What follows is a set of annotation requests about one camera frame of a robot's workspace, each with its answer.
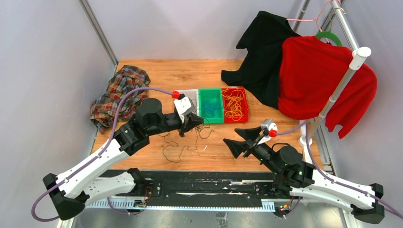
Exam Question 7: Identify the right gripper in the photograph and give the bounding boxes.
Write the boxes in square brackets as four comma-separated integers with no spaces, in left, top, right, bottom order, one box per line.
[223,126,281,175]

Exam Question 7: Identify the blue cable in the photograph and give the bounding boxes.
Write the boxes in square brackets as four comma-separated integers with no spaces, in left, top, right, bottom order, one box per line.
[201,98,222,120]

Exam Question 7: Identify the yellow cable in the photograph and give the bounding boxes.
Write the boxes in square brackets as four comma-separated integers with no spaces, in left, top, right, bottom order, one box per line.
[222,88,247,123]

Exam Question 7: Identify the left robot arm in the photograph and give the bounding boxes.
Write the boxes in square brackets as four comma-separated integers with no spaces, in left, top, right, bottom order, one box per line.
[43,96,204,220]

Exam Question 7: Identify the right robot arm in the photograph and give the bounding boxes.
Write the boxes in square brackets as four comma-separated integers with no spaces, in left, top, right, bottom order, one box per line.
[223,123,385,224]

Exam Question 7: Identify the white plastic bin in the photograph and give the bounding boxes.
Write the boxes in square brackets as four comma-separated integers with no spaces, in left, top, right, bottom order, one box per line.
[172,89,200,115]

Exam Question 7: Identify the green plastic bin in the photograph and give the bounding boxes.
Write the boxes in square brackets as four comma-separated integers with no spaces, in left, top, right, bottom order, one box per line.
[198,88,224,124]

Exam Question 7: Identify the red plastic bin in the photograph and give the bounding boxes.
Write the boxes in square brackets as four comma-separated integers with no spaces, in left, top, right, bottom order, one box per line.
[221,87,249,123]

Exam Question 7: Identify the plaid shirt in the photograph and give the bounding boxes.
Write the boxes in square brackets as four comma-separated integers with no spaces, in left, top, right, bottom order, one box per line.
[90,65,151,134]

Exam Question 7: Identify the red t-shirt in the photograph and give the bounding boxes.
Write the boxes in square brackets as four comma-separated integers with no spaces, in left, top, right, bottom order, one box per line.
[278,36,377,139]

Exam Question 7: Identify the black t-shirt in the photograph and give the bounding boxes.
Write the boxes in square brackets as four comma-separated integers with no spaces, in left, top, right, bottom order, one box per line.
[221,11,299,109]

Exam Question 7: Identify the green hanger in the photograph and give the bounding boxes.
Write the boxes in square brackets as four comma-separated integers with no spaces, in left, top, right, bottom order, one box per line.
[315,31,343,47]

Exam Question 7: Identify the pink hanger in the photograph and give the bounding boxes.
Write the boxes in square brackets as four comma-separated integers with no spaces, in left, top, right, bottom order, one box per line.
[287,0,347,32]

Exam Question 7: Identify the white clothes rack pole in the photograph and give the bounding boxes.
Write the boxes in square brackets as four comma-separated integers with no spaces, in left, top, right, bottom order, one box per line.
[304,47,372,146]

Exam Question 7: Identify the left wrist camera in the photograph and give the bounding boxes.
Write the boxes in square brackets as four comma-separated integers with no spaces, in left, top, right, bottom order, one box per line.
[173,96,195,123]

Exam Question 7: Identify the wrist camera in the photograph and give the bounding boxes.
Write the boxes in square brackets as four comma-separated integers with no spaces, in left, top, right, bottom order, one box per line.
[257,119,278,145]
[173,96,195,123]

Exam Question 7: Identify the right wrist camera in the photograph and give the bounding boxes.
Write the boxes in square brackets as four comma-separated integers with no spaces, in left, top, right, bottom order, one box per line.
[257,119,278,145]

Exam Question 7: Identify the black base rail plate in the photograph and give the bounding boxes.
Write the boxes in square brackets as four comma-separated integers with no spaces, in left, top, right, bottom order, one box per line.
[85,170,303,209]

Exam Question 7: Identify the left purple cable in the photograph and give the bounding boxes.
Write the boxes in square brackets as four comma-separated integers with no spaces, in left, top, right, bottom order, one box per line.
[30,87,180,222]

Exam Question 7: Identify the purple cable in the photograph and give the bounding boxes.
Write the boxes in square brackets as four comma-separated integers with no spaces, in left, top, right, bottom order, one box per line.
[30,87,180,222]
[270,121,403,219]

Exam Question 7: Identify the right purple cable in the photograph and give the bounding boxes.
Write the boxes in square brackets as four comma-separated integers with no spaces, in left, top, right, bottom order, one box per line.
[270,121,403,219]

